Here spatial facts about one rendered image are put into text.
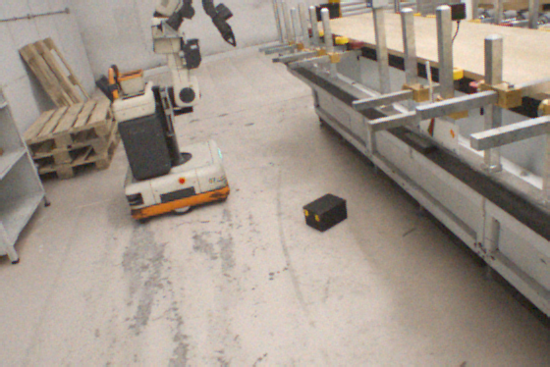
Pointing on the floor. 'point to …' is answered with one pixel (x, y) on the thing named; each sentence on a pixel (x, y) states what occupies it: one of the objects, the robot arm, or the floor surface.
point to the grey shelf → (15, 182)
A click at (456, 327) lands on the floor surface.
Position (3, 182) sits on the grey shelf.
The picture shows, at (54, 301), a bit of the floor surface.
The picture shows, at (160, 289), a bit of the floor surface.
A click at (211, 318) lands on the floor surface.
